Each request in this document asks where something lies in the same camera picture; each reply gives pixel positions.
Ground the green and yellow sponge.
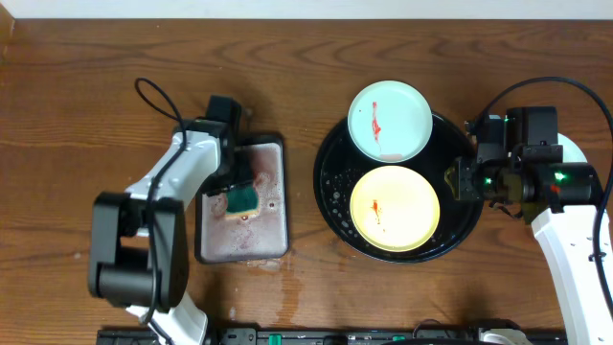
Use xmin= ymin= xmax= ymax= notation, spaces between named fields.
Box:
xmin=225 ymin=186 xmax=260 ymax=218

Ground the yellow plate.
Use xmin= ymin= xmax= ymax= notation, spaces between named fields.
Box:
xmin=350 ymin=166 xmax=441 ymax=252

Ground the mint plate with long stain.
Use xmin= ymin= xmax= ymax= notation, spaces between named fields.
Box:
xmin=347 ymin=80 xmax=434 ymax=164

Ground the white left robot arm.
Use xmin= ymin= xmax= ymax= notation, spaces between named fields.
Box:
xmin=87 ymin=118 xmax=248 ymax=344

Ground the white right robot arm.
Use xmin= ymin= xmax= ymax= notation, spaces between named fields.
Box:
xmin=444 ymin=157 xmax=612 ymax=344

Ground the black rectangular soapy tray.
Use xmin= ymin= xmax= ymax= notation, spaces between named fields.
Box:
xmin=194 ymin=134 xmax=288 ymax=264

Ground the black round tray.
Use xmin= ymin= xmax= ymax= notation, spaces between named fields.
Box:
xmin=313 ymin=112 xmax=484 ymax=264

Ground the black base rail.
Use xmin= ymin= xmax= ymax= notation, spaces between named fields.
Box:
xmin=95 ymin=318 xmax=566 ymax=345

